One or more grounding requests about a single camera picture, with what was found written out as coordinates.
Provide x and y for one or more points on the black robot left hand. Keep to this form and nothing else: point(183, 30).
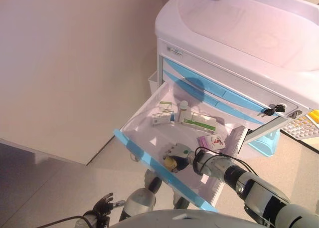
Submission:
point(101, 209)

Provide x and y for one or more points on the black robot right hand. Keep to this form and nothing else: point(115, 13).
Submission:
point(182, 152)

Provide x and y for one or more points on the yellow medicine bottle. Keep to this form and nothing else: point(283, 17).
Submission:
point(170, 163)

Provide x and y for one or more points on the blue fronted cart drawer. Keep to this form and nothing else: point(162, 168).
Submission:
point(224, 88)
point(211, 100)
point(149, 134)

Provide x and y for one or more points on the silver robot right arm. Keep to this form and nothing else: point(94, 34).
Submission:
point(249, 183)

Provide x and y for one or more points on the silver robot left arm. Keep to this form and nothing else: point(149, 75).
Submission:
point(80, 222)

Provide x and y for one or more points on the blue white medicine box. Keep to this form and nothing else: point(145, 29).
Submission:
point(163, 118)

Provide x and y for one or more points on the green white long box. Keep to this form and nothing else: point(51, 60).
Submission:
point(202, 124)

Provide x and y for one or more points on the white green small carton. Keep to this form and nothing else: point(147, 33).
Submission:
point(184, 115)

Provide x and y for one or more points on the white box red print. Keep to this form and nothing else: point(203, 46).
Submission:
point(217, 141)

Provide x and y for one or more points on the robot left leg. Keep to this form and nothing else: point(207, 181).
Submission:
point(140, 200)

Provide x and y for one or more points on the white capped small bottle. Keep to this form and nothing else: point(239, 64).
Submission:
point(185, 104)

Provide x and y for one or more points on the green edged small box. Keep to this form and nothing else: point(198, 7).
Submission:
point(166, 106)

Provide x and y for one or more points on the black object at floor edge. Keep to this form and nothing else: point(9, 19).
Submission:
point(181, 200)

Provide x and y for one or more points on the grey robot torso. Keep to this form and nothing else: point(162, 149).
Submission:
point(179, 219)

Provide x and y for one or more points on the light blue plastic bin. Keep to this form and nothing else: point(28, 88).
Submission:
point(265, 145)

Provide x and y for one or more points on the black cart keys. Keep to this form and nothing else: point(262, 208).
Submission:
point(270, 111)

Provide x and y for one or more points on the metal cart latch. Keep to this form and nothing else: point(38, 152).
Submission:
point(295, 113)

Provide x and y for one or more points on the white perforated basket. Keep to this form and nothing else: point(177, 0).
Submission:
point(301, 129)

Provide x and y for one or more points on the yellow red sharps container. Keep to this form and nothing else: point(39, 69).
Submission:
point(314, 117)

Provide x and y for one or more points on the white medical cart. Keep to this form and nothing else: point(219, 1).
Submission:
point(236, 26)

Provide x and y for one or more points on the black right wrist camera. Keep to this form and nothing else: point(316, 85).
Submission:
point(199, 163)

